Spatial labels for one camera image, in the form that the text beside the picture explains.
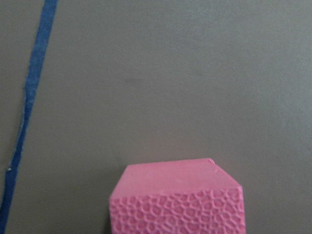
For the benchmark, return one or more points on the red foam cube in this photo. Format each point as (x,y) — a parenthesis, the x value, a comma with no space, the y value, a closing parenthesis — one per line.
(193,196)

